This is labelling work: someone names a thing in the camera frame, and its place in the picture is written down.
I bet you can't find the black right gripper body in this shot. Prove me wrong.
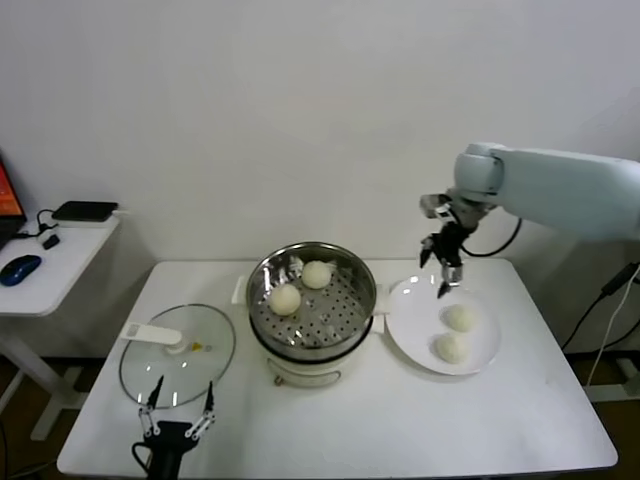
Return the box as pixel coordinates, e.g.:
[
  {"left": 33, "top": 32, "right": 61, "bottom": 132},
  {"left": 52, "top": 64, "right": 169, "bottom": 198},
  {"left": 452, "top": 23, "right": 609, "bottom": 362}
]
[{"left": 427, "top": 224, "right": 467, "bottom": 269}]

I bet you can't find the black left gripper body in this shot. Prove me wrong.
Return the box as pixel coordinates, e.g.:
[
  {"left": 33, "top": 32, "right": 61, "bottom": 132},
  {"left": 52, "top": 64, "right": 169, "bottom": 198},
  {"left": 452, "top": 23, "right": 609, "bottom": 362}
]
[{"left": 141, "top": 421, "right": 199, "bottom": 480}]

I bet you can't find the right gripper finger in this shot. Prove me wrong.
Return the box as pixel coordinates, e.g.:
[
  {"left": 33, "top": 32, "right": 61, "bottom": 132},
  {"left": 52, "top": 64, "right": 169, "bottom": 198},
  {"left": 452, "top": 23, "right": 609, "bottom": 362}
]
[
  {"left": 437, "top": 263, "right": 465, "bottom": 300},
  {"left": 418, "top": 235, "right": 438, "bottom": 268}
]

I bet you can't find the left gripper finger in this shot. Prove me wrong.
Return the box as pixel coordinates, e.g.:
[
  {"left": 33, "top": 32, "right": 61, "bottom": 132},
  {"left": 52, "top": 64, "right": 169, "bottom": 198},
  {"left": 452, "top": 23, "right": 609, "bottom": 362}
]
[
  {"left": 137, "top": 375, "right": 166, "bottom": 439},
  {"left": 184, "top": 380, "right": 218, "bottom": 442}
]

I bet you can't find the white steamed baozi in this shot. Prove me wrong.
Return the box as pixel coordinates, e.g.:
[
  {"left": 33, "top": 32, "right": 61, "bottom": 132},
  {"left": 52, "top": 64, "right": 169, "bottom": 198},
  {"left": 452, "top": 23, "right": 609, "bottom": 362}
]
[
  {"left": 441, "top": 304, "right": 480, "bottom": 333},
  {"left": 269, "top": 284, "right": 303, "bottom": 317},
  {"left": 301, "top": 260, "right": 332, "bottom": 290},
  {"left": 430, "top": 332, "right": 472, "bottom": 363}
]

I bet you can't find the stainless perforated steamer basket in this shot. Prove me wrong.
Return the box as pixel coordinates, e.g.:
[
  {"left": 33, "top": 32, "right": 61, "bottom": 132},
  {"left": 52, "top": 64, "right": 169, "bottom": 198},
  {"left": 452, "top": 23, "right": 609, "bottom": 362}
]
[{"left": 246, "top": 242, "right": 377, "bottom": 357}]

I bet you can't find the round glass pot lid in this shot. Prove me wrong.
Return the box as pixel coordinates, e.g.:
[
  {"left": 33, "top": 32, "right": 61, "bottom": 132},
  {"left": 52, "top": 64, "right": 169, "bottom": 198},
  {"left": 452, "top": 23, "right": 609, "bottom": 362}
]
[{"left": 118, "top": 303, "right": 237, "bottom": 407}]

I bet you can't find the white round plate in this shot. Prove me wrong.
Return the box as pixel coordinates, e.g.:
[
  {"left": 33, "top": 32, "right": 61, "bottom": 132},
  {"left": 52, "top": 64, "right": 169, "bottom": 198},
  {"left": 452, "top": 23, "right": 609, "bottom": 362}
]
[{"left": 384, "top": 273, "right": 503, "bottom": 375}]

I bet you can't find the white side table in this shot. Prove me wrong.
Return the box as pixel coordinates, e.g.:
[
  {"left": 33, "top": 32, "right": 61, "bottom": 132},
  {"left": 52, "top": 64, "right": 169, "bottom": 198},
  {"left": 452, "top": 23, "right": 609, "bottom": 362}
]
[{"left": 0, "top": 214, "right": 122, "bottom": 441}]

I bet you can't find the blue computer mouse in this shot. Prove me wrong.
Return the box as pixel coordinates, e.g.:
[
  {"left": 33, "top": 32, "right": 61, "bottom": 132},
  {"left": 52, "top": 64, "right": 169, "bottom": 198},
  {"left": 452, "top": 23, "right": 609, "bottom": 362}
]
[{"left": 0, "top": 254, "right": 42, "bottom": 288}]

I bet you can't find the flat black box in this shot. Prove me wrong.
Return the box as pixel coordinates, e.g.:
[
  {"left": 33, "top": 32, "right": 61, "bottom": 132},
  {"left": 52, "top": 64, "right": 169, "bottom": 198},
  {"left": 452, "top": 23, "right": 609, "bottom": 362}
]
[{"left": 51, "top": 200, "right": 120, "bottom": 223}]

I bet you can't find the black laptop with red screen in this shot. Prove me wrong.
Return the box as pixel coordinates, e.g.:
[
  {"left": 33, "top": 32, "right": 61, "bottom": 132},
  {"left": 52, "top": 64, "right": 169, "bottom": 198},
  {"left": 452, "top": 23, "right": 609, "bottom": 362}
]
[{"left": 0, "top": 149, "right": 29, "bottom": 251}]

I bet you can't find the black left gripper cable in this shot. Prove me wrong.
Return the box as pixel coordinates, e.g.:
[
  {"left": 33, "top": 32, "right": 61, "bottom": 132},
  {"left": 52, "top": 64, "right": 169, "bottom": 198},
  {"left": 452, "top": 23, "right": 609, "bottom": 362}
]
[{"left": 130, "top": 441, "right": 152, "bottom": 470}]

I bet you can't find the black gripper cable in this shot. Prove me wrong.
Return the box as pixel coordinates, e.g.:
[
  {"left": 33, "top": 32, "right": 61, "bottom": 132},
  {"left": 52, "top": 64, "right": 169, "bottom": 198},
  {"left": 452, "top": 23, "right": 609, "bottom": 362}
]
[
  {"left": 461, "top": 216, "right": 524, "bottom": 258},
  {"left": 130, "top": 441, "right": 152, "bottom": 470}
]

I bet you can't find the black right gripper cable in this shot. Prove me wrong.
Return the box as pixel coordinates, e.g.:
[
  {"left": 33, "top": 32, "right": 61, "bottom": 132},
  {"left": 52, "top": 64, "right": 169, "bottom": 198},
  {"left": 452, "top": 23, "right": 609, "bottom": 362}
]
[{"left": 461, "top": 216, "right": 524, "bottom": 258}]

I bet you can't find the white lid handle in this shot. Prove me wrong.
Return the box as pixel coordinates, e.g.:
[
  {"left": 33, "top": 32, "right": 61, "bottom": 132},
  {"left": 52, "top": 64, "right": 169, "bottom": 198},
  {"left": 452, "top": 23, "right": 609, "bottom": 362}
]
[{"left": 123, "top": 323, "right": 184, "bottom": 356}]

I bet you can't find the white hanging cable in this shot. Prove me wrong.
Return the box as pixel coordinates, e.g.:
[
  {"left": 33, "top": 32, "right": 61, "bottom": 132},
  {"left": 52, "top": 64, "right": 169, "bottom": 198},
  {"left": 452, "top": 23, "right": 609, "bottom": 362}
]
[{"left": 587, "top": 283, "right": 632, "bottom": 389}]

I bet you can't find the black power cable with adapter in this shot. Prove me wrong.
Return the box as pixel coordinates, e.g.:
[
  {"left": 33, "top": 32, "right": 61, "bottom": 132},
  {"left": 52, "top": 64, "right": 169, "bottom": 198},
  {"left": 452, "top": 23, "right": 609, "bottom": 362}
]
[{"left": 559, "top": 261, "right": 640, "bottom": 352}]

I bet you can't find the white table foot frame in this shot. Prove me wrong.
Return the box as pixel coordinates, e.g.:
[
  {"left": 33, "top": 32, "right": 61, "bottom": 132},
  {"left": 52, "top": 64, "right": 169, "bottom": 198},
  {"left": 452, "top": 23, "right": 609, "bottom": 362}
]
[{"left": 583, "top": 357, "right": 640, "bottom": 404}]

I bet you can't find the thin black desk cable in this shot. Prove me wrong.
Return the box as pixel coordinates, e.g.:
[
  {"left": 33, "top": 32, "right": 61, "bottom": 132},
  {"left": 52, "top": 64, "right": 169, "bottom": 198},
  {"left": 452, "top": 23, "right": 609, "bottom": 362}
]
[{"left": 9, "top": 208, "right": 64, "bottom": 242}]

